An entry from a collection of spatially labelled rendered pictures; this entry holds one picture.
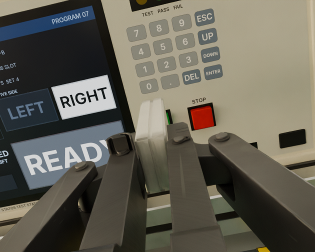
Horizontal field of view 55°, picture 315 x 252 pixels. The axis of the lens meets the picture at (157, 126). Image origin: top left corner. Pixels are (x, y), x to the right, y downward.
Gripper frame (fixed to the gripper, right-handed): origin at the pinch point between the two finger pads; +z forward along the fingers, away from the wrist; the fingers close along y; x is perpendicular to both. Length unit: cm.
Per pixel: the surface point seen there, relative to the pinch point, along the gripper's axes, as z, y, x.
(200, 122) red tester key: 8.8, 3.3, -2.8
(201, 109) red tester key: 8.9, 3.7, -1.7
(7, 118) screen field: 9.3, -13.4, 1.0
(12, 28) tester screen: 9.4, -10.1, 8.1
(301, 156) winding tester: 9.3, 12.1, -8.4
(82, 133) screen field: 9.4, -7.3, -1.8
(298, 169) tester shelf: 8.3, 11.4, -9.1
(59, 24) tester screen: 9.4, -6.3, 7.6
